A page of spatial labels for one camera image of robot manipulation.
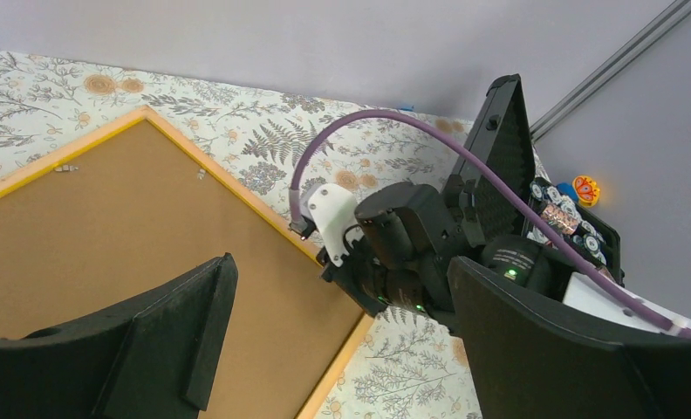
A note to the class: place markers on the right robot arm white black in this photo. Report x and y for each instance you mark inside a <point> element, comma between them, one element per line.
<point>547,271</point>

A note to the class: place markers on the yellow orange toy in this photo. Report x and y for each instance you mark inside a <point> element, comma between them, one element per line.
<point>587,190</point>

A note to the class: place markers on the blue toy piece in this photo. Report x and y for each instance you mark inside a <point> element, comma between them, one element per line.
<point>567,189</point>

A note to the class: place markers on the black poker chip case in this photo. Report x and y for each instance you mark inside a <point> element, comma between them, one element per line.
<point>500,138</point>

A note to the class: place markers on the pink patterned chip stack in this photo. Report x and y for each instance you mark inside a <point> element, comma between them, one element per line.
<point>560,221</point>

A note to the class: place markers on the floral patterned table mat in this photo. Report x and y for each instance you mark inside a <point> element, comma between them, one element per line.
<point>405,366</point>

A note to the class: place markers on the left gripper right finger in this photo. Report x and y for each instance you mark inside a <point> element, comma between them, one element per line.
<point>532,357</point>

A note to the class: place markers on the right aluminium corner post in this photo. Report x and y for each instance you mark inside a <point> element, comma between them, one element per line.
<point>653,32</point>

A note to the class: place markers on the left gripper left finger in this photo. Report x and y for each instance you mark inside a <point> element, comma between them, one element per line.
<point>154,355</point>

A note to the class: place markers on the yellow wooden picture frame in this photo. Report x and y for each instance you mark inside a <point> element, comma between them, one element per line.
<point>253,202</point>

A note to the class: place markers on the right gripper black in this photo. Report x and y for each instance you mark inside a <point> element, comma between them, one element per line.
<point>397,246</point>

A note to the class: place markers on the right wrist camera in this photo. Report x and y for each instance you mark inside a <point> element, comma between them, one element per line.
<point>329,209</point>

